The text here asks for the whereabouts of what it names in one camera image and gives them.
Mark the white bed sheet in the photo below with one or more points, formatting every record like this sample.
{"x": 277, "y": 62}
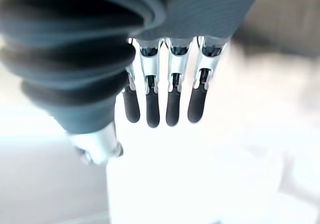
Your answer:
{"x": 190, "y": 159}

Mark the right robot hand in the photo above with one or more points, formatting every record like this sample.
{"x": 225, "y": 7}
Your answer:
{"x": 82, "y": 59}

